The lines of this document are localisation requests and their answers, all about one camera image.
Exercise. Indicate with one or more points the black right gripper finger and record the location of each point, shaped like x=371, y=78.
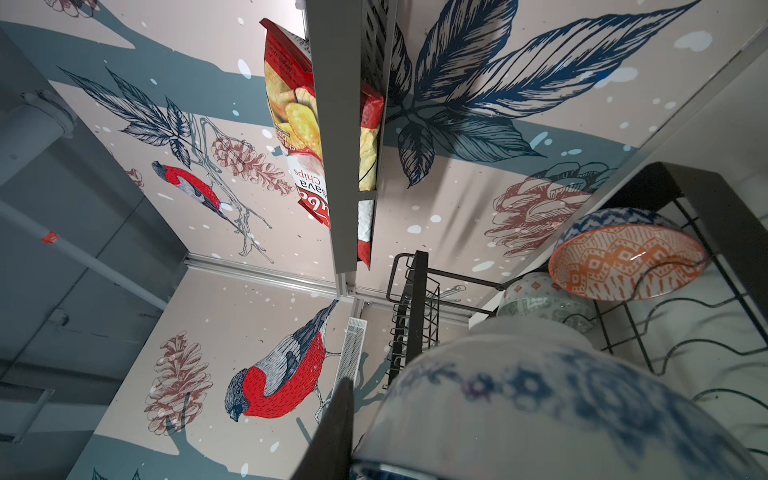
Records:
x=328, y=456

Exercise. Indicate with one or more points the blue floral ceramic bowl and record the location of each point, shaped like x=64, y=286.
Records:
x=528, y=399

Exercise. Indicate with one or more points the green patterned ceramic bowl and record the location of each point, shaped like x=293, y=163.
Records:
x=538, y=295

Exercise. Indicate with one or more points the orange patterned ceramic bowl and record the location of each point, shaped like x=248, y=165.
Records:
x=623, y=254

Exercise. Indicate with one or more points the red cassava chips bag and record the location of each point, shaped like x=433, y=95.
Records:
x=293, y=107

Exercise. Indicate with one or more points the white wire mesh wall shelf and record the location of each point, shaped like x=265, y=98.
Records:
x=352, y=349

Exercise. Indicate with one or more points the black wall-mounted wire basket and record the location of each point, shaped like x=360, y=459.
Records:
x=335, y=32

